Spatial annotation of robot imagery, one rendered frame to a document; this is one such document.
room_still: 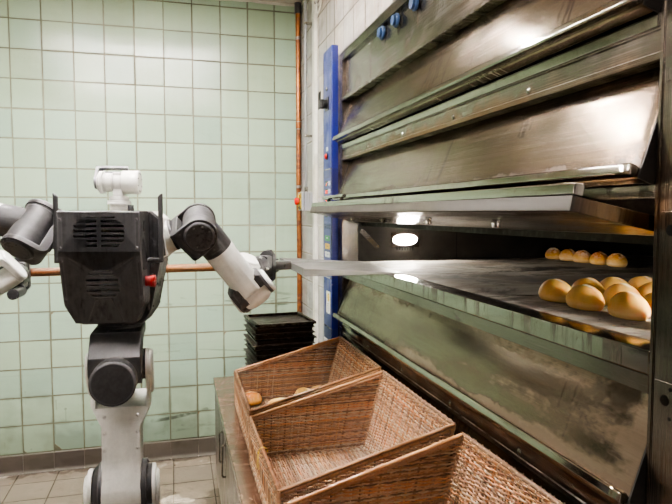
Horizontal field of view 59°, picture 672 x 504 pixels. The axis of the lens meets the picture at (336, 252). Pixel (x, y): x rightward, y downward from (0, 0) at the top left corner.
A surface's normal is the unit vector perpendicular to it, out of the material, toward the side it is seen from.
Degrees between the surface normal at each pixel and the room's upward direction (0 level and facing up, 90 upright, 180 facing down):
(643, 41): 90
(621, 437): 70
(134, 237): 90
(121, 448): 80
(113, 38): 90
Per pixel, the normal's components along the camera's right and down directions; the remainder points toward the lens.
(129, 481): 0.22, -0.34
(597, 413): -0.91, -0.33
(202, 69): 0.26, 0.07
